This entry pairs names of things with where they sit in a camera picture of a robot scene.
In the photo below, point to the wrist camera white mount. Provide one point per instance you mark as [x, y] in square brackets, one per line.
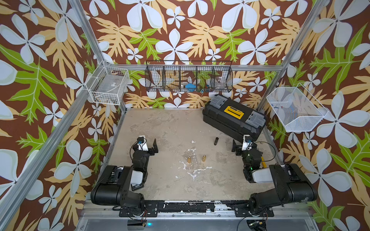
[142, 143]
[247, 143]

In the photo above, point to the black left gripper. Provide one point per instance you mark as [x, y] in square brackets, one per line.
[148, 150]

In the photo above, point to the blue item in basket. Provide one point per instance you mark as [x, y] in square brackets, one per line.
[190, 87]

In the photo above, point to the white mesh basket right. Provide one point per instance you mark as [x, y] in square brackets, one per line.
[297, 108]

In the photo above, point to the white wire basket left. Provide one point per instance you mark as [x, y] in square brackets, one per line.
[107, 84]

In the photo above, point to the black wire basket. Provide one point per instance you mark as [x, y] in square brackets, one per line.
[174, 75]

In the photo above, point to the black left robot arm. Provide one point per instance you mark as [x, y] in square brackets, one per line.
[117, 185]

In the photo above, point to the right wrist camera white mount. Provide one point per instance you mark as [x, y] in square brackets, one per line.
[247, 143]

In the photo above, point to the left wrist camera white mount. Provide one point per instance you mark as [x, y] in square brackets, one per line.
[142, 143]

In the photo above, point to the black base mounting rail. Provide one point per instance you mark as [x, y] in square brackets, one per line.
[152, 208]

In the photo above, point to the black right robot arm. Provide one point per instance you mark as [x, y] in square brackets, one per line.
[290, 184]

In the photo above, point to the black plastic toolbox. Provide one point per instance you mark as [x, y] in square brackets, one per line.
[233, 119]

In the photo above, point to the yellow handled screwdriver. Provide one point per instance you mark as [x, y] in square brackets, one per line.
[263, 162]

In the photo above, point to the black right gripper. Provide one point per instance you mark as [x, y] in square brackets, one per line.
[241, 150]

